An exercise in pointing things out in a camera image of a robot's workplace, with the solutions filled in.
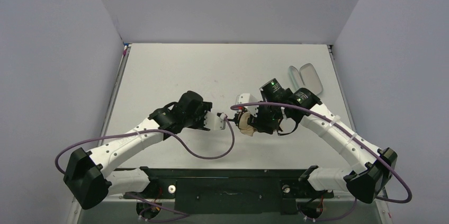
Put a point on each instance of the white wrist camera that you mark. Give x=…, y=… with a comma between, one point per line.
x=245, y=98
x=215, y=121

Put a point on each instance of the aluminium mounting rail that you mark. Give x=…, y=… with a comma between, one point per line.
x=90, y=191

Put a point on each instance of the beige folding umbrella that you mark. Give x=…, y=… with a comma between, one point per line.
x=243, y=125

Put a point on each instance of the mint green umbrella case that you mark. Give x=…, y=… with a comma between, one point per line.
x=307, y=77

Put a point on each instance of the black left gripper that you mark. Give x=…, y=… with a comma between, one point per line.
x=203, y=116

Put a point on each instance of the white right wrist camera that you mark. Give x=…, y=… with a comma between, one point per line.
x=245, y=98

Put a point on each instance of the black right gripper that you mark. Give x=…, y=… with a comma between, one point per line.
x=253, y=122

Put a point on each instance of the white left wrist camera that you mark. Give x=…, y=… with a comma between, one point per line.
x=215, y=121

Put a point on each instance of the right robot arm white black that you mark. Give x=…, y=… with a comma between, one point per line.
x=369, y=165

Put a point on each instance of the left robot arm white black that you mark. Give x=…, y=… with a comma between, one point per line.
x=91, y=175

